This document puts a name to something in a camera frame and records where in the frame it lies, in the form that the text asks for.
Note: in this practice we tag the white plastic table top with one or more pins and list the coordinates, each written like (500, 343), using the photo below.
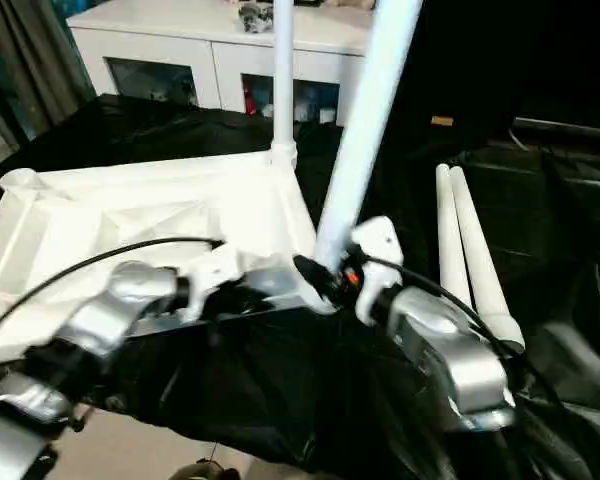
(130, 210)

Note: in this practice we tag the white plastic table leg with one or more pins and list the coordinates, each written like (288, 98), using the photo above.
(450, 225)
(480, 250)
(365, 125)
(282, 75)

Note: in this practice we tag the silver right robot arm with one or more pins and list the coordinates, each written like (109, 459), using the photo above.
(455, 340)

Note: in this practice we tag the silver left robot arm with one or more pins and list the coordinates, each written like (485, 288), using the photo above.
(105, 305)

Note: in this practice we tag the black mat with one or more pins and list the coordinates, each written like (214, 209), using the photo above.
(280, 390)

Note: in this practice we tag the small white jar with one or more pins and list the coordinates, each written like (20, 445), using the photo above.
(302, 111)
(326, 116)
(267, 110)

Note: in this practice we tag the red bottle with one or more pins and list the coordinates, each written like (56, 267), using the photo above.
(251, 102)

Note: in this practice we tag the small tan label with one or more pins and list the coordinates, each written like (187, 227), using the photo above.
(441, 120)

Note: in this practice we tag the grey black toy figure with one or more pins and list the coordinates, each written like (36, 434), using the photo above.
(255, 17)

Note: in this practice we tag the white cabinet with glass doors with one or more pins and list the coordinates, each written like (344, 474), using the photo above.
(180, 45)

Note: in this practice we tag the black flat board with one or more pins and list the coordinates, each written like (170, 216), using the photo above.
(565, 127)

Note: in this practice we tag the grey brown curtain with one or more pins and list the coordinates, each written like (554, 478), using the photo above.
(30, 65)

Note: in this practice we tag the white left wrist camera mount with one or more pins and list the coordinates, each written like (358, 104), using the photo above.
(210, 280)

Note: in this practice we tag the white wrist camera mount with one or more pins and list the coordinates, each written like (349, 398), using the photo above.
(380, 240)
(210, 280)

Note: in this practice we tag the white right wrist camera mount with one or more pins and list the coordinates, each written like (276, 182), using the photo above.
(380, 240)

